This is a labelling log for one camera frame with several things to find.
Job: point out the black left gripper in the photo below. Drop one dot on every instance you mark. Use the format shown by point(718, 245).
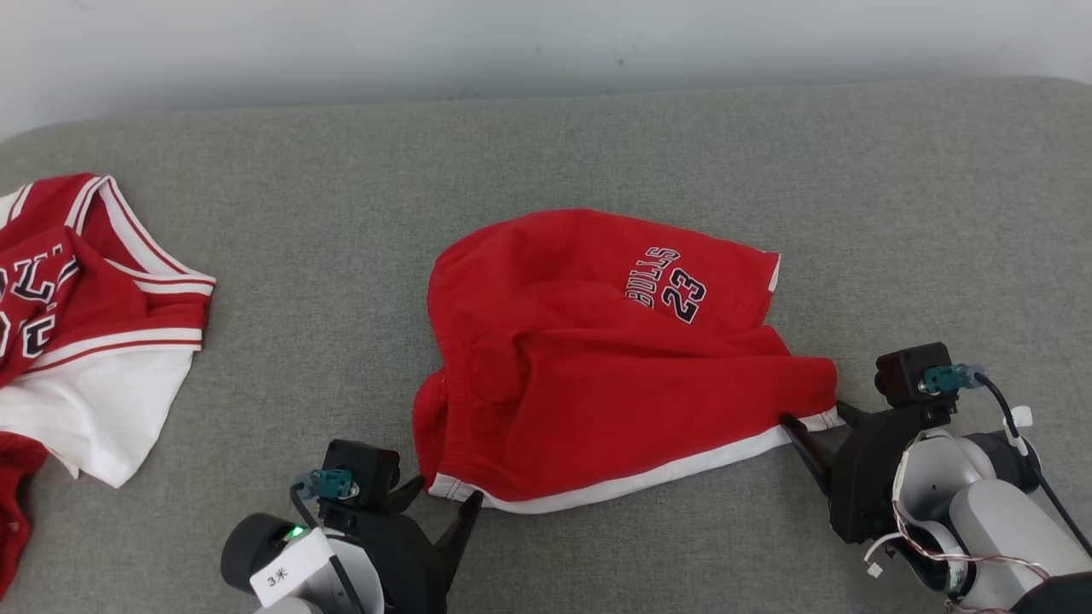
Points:
point(401, 554)

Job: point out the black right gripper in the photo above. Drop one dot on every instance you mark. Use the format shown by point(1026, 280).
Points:
point(866, 477)

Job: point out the red Bulls shorts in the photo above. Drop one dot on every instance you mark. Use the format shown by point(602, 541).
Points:
point(597, 392)

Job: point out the red white Bulls jersey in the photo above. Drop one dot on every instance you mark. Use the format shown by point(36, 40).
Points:
point(94, 307)

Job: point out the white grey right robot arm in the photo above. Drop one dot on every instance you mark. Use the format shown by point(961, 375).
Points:
point(998, 529)

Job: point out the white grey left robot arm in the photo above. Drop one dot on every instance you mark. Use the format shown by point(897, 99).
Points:
point(247, 554)

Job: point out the white paper label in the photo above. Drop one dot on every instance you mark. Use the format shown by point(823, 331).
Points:
point(290, 570)

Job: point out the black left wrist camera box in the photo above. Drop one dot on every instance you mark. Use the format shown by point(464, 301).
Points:
point(367, 469)

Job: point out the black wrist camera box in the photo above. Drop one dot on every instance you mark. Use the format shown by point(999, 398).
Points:
point(904, 371)
point(367, 469)

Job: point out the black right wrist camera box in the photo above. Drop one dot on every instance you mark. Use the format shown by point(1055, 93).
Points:
point(904, 371)

